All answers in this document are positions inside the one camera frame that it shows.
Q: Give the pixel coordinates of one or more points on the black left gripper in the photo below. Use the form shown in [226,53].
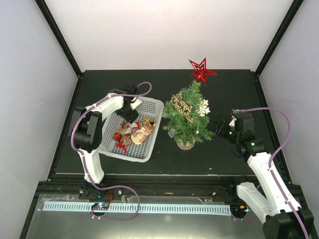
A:
[131,117]

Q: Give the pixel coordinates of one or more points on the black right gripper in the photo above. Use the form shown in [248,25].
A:
[219,129]

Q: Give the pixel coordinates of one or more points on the white perforated plastic basket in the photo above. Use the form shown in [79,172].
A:
[151,109]

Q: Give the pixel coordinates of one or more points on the white snowflake ornament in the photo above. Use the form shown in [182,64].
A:
[203,108]

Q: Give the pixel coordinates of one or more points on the small green christmas tree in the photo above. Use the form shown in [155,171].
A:
[189,134]

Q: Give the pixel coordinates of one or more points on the gold merry christmas sign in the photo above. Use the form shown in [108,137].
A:
[181,106]

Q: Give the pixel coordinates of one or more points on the white string lights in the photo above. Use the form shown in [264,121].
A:
[172,132]

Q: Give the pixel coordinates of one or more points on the red star ornament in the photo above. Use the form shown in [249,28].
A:
[201,72]

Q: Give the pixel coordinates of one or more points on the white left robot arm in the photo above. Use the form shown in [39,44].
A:
[87,124]

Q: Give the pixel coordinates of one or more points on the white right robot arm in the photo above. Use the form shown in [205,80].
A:
[281,215]

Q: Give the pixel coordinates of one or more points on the gold bell ornament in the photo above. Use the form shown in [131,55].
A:
[149,122]

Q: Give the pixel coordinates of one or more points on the wooden santa ornament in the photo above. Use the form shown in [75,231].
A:
[140,135]

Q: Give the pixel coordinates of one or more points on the red gift box ornament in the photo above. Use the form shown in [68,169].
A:
[117,137]

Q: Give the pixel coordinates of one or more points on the red reindeer ornament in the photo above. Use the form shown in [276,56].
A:
[122,146]

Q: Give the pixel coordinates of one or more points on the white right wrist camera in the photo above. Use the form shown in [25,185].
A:
[234,118]

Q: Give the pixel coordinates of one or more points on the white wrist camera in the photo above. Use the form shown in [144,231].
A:
[234,118]
[135,103]

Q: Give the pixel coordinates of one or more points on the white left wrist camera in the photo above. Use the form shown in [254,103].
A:
[135,103]

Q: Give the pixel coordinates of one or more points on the white slotted cable duct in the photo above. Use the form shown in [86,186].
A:
[131,208]

